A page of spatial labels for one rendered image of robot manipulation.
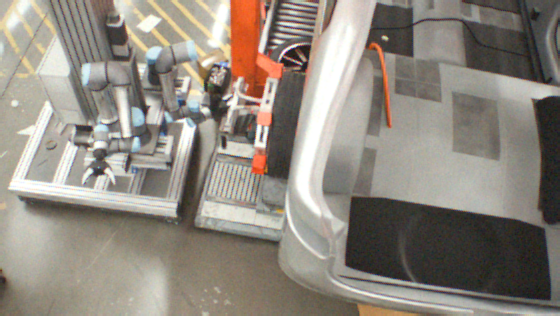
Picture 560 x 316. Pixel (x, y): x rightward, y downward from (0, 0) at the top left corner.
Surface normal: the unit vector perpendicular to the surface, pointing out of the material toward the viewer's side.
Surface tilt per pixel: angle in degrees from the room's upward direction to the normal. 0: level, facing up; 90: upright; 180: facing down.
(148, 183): 0
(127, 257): 0
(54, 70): 0
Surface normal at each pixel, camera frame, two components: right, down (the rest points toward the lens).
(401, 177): 0.00, -0.22
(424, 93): 0.07, -0.61
